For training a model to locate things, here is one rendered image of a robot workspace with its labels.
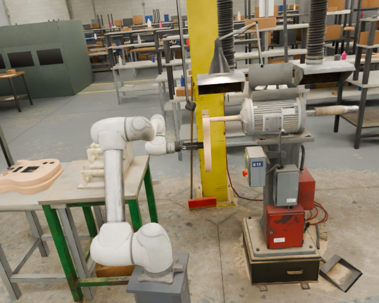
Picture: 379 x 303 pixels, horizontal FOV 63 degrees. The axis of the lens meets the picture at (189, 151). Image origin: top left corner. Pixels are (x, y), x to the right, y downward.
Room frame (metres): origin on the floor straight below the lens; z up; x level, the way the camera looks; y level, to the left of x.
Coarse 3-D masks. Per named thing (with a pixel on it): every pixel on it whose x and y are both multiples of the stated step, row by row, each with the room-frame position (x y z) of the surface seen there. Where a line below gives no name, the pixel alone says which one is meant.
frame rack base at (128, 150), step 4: (128, 144) 2.10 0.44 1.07; (128, 148) 2.08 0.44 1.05; (132, 148) 2.18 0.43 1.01; (124, 152) 2.04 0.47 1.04; (128, 152) 2.07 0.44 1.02; (132, 152) 2.16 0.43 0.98; (128, 156) 2.05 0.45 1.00; (132, 156) 2.14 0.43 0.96; (128, 160) 2.04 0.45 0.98; (132, 160) 2.13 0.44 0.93
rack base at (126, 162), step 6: (102, 156) 2.05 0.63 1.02; (126, 156) 2.02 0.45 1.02; (96, 162) 1.95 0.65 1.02; (102, 162) 1.94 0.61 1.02; (126, 162) 1.99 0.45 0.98; (84, 168) 1.91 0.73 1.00; (102, 168) 1.90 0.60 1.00; (126, 168) 1.97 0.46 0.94; (96, 174) 1.90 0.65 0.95; (102, 174) 1.90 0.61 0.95
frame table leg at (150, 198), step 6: (150, 174) 2.17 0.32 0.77; (144, 180) 2.13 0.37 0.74; (150, 180) 2.14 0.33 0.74; (150, 186) 2.13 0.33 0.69; (150, 192) 2.13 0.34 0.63; (150, 198) 2.13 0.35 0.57; (150, 204) 2.13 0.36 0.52; (150, 210) 2.13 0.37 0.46; (150, 216) 2.13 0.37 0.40; (156, 216) 2.14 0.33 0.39; (156, 222) 2.13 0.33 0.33
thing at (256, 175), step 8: (248, 152) 1.67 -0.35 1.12; (256, 152) 1.66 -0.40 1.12; (248, 160) 1.60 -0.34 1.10; (256, 160) 1.59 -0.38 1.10; (264, 160) 1.59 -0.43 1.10; (248, 168) 1.60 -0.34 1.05; (256, 168) 1.59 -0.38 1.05; (264, 168) 1.59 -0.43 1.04; (272, 168) 1.75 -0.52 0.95; (248, 176) 1.60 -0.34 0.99; (256, 176) 1.59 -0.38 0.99; (264, 176) 1.59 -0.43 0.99; (248, 184) 1.61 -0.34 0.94; (256, 184) 1.59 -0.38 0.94; (264, 184) 1.59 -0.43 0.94
